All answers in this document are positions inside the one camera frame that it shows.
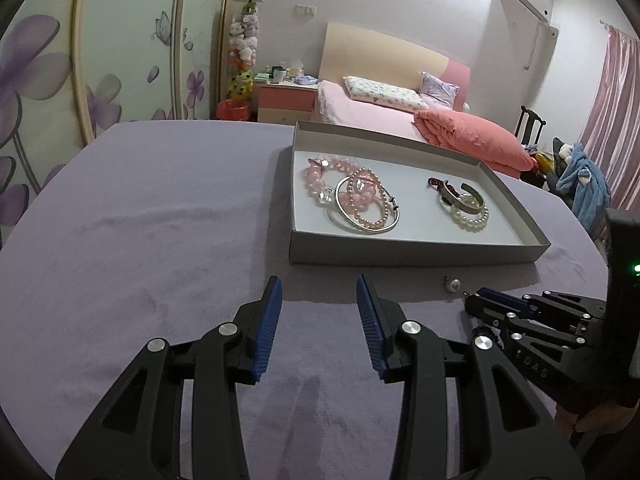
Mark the pink folded quilt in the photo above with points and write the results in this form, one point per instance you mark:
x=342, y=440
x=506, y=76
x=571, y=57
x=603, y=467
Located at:
x=475, y=140

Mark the dark wooden chair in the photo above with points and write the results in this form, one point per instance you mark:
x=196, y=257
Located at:
x=529, y=127

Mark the blue garment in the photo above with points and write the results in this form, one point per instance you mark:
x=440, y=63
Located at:
x=582, y=185

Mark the person's right hand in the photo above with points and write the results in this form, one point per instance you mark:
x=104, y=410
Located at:
x=595, y=420

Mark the red waste bin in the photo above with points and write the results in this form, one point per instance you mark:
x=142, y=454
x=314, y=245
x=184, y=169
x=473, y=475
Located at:
x=233, y=110

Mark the pink nightstand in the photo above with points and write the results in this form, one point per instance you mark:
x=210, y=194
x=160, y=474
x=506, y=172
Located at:
x=285, y=102

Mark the clear tube of plush toys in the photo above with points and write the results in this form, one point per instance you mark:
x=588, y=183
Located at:
x=245, y=50

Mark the floral sliding door wardrobe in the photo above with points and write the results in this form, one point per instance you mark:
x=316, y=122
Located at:
x=125, y=35

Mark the purple pillow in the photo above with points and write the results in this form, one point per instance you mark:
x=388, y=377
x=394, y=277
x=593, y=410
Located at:
x=439, y=91

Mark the tissue box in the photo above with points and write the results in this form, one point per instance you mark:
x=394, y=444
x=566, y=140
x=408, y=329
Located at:
x=296, y=69

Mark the mug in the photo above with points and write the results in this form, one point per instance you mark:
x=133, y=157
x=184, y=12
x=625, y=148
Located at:
x=280, y=76

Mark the grey shallow cardboard box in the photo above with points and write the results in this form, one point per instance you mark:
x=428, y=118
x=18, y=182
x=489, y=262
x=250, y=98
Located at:
x=425, y=230

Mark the bed with pink sheet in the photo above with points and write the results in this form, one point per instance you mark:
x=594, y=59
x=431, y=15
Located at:
x=360, y=112

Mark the pink curtain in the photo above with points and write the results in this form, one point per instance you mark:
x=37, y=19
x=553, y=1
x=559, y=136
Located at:
x=617, y=120

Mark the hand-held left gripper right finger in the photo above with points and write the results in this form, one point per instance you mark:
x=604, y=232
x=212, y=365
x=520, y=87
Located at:
x=372, y=330

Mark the pearl earring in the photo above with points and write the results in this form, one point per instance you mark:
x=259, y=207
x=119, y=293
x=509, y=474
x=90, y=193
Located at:
x=453, y=285

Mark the thin silver bangle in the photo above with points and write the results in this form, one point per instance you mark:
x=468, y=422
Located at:
x=340, y=207

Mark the small white wall device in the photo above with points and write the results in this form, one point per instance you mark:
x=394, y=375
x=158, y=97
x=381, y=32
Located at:
x=551, y=31

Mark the white patterned pillow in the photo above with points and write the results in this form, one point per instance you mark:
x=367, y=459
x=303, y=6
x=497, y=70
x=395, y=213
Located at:
x=385, y=94

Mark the curtain rod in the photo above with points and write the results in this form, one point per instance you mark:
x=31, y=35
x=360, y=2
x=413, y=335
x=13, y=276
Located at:
x=612, y=25

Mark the beige and pink headboard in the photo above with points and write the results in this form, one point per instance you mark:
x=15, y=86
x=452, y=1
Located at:
x=380, y=55

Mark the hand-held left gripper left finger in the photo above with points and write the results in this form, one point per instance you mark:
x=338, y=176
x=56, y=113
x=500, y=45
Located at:
x=265, y=330

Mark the blue cloth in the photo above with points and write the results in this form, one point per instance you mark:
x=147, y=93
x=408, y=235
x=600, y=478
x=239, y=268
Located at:
x=305, y=80

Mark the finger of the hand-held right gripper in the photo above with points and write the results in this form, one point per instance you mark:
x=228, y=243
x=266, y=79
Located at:
x=500, y=297
x=540, y=350

